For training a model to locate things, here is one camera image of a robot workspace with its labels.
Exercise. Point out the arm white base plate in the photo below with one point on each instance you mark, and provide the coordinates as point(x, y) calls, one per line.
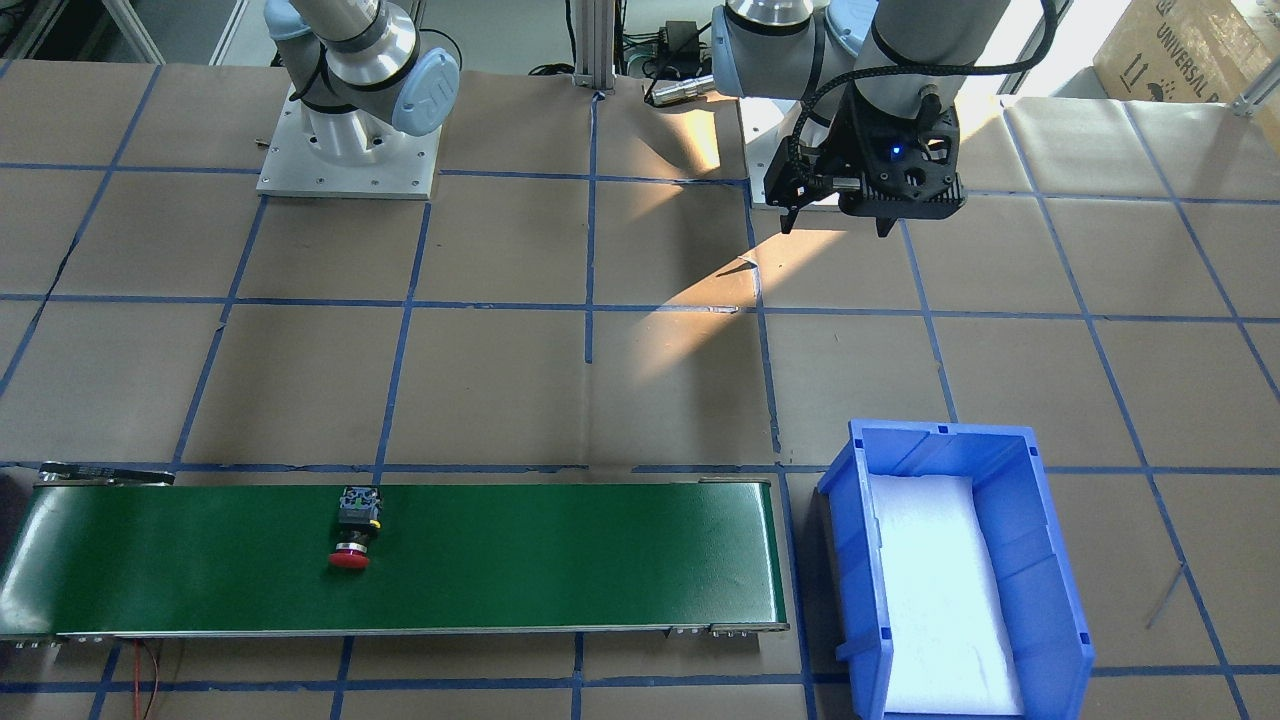
point(346, 156)
point(813, 166)

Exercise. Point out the blue plastic bin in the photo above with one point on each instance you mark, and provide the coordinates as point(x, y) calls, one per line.
point(1051, 645)

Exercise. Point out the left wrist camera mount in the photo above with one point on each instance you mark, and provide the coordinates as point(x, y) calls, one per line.
point(876, 165)

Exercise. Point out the red push button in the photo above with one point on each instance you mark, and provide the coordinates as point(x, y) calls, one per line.
point(358, 525)

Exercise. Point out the white foam in bin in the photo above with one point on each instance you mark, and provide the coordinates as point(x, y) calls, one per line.
point(951, 649)

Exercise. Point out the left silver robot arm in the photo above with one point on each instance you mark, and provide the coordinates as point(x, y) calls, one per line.
point(874, 84)

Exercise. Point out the green conveyor belt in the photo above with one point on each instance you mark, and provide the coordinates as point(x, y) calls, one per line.
point(240, 561)

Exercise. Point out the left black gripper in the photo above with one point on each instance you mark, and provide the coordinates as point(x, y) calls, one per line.
point(849, 141)

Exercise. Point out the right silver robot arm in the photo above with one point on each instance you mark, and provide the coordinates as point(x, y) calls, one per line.
point(365, 56)

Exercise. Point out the cardboard box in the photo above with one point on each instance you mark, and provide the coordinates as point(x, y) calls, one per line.
point(1187, 51)

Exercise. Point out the aluminium frame post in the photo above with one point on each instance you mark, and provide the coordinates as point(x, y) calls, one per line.
point(595, 29)

